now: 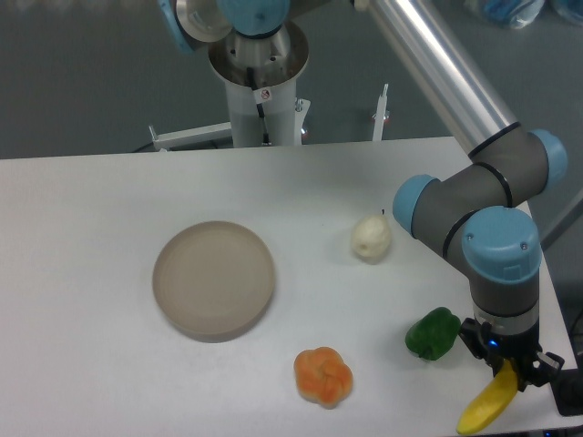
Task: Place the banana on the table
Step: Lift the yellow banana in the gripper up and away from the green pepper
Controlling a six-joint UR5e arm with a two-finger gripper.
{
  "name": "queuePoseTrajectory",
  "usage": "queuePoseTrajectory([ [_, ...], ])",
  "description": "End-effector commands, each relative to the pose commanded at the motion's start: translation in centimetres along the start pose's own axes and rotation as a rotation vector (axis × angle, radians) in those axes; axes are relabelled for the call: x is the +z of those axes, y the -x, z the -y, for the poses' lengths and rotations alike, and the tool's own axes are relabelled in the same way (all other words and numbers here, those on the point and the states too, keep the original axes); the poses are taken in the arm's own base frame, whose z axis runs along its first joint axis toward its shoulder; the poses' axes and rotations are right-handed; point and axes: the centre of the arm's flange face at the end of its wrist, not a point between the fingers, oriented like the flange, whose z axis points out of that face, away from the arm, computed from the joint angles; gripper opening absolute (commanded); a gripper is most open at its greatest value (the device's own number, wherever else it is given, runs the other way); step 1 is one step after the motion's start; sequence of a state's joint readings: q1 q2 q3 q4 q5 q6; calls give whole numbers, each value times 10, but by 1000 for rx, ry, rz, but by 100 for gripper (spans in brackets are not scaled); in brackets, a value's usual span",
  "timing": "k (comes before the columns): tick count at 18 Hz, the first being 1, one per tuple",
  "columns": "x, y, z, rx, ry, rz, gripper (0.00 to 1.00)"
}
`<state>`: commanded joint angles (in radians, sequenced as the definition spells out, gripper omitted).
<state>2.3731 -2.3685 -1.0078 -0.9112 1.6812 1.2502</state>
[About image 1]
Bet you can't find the white mounting bracket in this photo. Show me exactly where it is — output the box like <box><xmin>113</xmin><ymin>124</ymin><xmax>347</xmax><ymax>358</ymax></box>
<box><xmin>372</xmin><ymin>84</ymin><xmax>390</xmax><ymax>141</ymax></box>
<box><xmin>148</xmin><ymin>122</ymin><xmax>231</xmax><ymax>151</ymax></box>

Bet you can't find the white left mounting bracket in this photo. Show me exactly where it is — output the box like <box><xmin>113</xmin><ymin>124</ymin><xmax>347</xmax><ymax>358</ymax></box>
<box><xmin>148</xmin><ymin>122</ymin><xmax>231</xmax><ymax>151</ymax></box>

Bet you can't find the yellow toy banana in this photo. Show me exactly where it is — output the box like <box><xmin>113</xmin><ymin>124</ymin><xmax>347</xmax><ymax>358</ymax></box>
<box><xmin>456</xmin><ymin>361</ymin><xmax>518</xmax><ymax>435</ymax></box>

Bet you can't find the white toy pear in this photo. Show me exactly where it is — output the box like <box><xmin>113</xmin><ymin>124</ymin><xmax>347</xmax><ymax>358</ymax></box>
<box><xmin>350</xmin><ymin>214</ymin><xmax>392</xmax><ymax>263</ymax></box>

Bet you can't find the black cable on pedestal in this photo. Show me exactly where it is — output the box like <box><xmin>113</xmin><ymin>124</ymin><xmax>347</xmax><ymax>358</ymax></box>
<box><xmin>246</xmin><ymin>66</ymin><xmax>272</xmax><ymax>147</ymax></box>

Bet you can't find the beige round plate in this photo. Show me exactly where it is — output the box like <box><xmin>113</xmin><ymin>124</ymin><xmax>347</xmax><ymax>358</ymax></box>
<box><xmin>152</xmin><ymin>221</ymin><xmax>276</xmax><ymax>342</ymax></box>

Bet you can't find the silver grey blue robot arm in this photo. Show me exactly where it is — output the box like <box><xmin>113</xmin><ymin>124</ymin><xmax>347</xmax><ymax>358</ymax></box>
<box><xmin>159</xmin><ymin>1</ymin><xmax>568</xmax><ymax>388</ymax></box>

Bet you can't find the green toy bell pepper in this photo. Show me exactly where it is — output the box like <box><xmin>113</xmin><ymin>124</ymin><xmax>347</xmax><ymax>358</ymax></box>
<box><xmin>404</xmin><ymin>307</ymin><xmax>461</xmax><ymax>361</ymax></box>

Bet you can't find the white right mounting bracket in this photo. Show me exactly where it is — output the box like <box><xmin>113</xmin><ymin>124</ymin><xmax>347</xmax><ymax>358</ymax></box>
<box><xmin>372</xmin><ymin>84</ymin><xmax>390</xmax><ymax>141</ymax></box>

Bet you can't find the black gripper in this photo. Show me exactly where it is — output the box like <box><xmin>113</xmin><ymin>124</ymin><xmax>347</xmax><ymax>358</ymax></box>
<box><xmin>458</xmin><ymin>318</ymin><xmax>565</xmax><ymax>391</ymax></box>

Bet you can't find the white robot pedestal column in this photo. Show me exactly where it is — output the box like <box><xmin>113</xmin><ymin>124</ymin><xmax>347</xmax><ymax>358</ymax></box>
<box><xmin>224</xmin><ymin>79</ymin><xmax>302</xmax><ymax>148</ymax></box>

